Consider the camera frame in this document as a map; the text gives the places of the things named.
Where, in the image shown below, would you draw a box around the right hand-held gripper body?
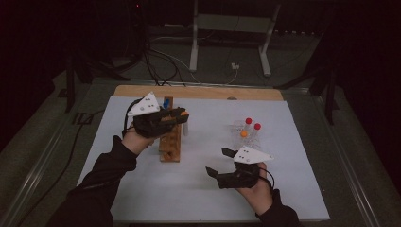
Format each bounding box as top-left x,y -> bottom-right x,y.
217,145 -> 275,190

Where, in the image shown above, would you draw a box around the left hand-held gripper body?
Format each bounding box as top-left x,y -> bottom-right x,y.
127,91 -> 179,139

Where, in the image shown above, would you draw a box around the clear plastic test tube rack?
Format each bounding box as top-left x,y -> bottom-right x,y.
229,119 -> 265,152

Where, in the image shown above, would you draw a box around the wooden test tube rack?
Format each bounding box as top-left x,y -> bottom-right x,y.
158,96 -> 183,164

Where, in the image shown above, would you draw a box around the person's left hand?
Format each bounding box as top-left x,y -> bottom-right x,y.
121,126 -> 158,156

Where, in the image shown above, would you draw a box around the person's right hand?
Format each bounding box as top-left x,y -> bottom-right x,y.
235,161 -> 274,217

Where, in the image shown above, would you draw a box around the white table mat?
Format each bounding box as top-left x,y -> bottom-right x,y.
63,96 -> 331,223

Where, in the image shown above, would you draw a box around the black stand legs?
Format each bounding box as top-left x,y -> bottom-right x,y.
63,50 -> 131,114
273,62 -> 340,126

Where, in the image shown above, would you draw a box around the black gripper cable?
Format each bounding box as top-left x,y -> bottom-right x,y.
258,166 -> 276,192
121,97 -> 144,138

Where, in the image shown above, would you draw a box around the white floor cable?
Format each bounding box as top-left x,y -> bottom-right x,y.
150,36 -> 239,85

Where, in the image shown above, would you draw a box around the black floor cable bundle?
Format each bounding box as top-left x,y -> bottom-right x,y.
138,41 -> 187,88

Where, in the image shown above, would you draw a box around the grey metal stand frame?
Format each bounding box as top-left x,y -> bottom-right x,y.
188,0 -> 283,78

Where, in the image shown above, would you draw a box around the long black floor cable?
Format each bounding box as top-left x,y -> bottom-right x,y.
15,108 -> 107,227

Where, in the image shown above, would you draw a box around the metal floor rail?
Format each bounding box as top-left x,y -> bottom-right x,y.
313,93 -> 384,227
0,83 -> 96,227

